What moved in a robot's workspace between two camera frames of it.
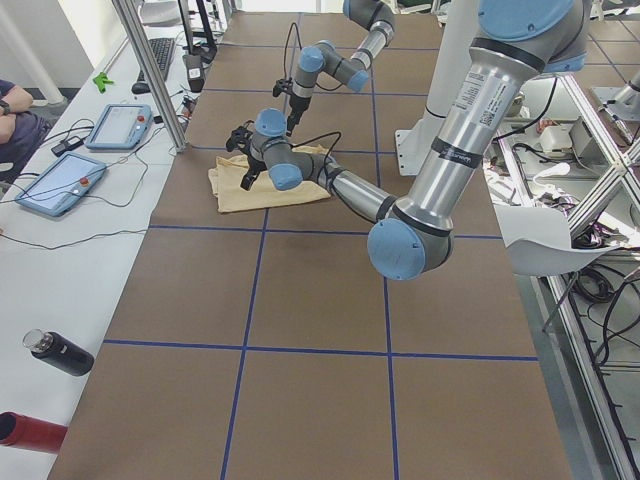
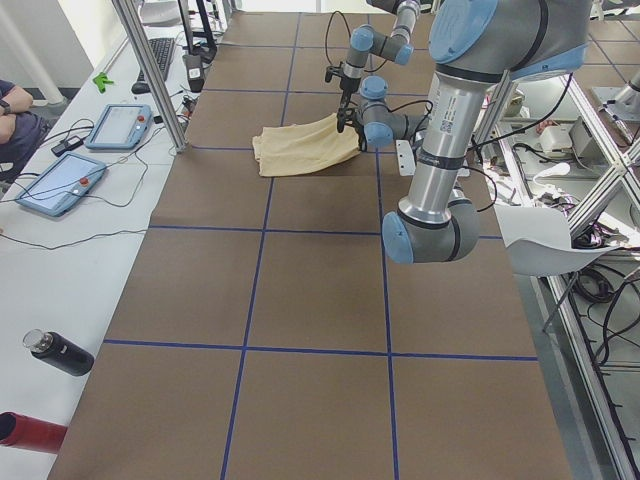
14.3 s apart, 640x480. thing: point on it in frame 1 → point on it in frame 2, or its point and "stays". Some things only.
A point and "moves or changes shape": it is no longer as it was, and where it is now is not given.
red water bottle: (30, 433) stays
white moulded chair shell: (539, 242) stays
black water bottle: (59, 351) stays
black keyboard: (163, 51) stays
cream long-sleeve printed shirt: (225, 175) moves or changes shape
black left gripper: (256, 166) → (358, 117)
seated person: (21, 129) stays
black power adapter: (67, 145) stays
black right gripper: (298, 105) → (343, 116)
